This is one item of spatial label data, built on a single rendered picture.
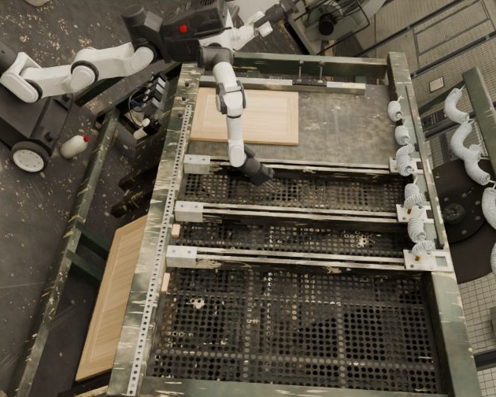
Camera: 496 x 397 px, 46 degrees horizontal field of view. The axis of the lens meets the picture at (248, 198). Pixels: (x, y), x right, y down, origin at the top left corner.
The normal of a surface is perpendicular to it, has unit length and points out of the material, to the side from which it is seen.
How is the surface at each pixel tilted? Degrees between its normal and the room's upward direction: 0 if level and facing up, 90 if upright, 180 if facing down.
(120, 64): 111
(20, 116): 0
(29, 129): 0
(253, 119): 52
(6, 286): 0
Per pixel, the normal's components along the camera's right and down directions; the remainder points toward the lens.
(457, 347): 0.02, -0.69
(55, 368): 0.80, -0.37
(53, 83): -0.05, 0.73
